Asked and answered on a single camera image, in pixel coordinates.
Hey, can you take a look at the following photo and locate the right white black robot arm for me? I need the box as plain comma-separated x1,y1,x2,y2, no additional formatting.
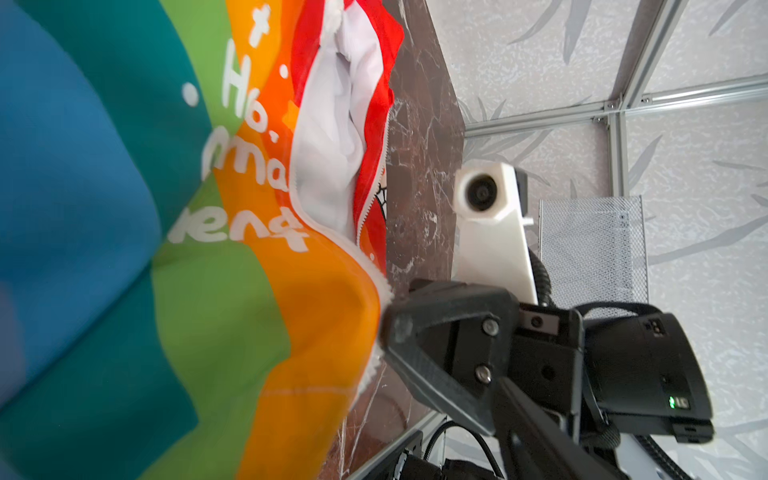
381,281,714,479

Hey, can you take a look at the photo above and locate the rainbow striped kids jacket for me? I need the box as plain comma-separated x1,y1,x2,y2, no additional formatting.
1,1,403,479

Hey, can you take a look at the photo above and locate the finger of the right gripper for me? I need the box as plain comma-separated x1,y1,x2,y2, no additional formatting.
492,377,620,479
380,279,520,435

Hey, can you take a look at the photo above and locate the aluminium cage frame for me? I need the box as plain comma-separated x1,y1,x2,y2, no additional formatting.
465,1,767,197

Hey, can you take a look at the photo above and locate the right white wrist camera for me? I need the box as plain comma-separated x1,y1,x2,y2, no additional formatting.
453,163,538,305

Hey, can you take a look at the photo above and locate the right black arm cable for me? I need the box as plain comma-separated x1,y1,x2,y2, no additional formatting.
527,248,553,307

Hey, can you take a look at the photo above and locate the white wire mesh basket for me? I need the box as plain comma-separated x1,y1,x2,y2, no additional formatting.
538,196,649,309

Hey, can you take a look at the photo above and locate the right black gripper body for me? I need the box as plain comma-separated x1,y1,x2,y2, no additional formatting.
508,304,584,441

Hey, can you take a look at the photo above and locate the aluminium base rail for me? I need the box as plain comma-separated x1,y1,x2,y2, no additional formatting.
347,413,447,480

